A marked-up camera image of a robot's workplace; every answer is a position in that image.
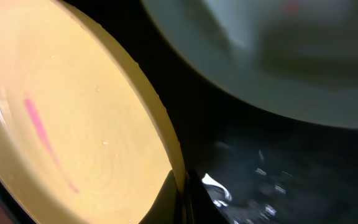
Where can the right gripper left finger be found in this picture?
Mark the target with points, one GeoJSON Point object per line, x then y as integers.
{"type": "Point", "coordinates": [164, 209]}

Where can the yellow plate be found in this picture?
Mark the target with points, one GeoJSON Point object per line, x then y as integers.
{"type": "Point", "coordinates": [84, 137]}

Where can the pale green plate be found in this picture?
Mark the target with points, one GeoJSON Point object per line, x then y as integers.
{"type": "Point", "coordinates": [297, 59]}

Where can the black round tray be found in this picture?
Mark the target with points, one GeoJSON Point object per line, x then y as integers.
{"type": "Point", "coordinates": [256, 166]}

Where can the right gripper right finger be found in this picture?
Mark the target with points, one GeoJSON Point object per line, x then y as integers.
{"type": "Point", "coordinates": [200, 209]}

